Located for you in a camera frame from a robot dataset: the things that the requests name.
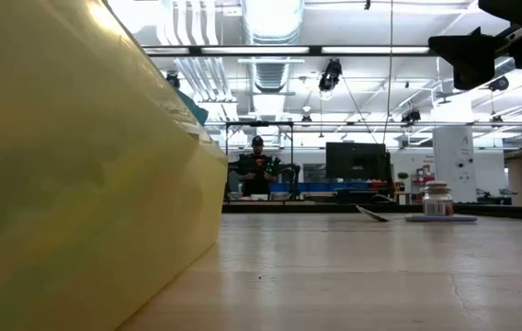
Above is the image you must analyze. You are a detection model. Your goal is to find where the white square column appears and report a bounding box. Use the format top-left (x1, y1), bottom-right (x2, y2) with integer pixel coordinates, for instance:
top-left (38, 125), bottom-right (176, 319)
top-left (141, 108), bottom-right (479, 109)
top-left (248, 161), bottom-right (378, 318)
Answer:
top-left (432, 124), bottom-right (478, 204)

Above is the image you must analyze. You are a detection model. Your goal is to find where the small glass spice jar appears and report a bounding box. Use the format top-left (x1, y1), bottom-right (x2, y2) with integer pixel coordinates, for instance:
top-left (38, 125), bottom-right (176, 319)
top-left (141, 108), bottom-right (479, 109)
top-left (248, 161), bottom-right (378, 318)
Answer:
top-left (421, 179), bottom-right (455, 217)

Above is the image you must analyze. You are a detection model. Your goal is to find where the black monitor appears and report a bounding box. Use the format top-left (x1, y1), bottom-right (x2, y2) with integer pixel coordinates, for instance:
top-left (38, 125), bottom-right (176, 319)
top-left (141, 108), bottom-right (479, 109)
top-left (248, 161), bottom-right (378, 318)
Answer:
top-left (325, 142), bottom-right (392, 182)

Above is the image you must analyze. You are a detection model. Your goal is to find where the black framed linear light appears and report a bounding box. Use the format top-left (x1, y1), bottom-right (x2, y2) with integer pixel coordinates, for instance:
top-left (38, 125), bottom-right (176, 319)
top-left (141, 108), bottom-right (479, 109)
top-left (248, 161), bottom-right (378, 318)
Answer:
top-left (143, 44), bottom-right (441, 58)

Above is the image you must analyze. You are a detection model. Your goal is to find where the person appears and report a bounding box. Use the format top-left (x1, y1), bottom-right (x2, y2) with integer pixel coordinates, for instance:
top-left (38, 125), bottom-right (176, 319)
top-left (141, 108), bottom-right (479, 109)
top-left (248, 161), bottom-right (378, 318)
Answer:
top-left (235, 135), bottom-right (280, 198)

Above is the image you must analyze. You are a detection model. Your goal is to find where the yellow plastic bin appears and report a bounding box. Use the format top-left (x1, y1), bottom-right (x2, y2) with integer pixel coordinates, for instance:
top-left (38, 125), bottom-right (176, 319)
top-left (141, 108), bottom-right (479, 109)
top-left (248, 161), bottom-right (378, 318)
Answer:
top-left (0, 0), bottom-right (229, 331)

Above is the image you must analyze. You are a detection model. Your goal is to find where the purple-handled fork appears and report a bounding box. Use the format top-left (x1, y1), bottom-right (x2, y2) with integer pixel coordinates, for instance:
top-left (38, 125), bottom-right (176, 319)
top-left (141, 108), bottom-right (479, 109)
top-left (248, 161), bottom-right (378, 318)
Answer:
top-left (356, 204), bottom-right (479, 224)

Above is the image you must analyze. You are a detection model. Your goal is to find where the black aluminium table frame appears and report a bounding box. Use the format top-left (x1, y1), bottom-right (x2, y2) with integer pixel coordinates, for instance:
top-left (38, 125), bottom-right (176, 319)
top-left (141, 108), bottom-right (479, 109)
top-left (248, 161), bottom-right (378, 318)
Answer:
top-left (221, 202), bottom-right (522, 223)

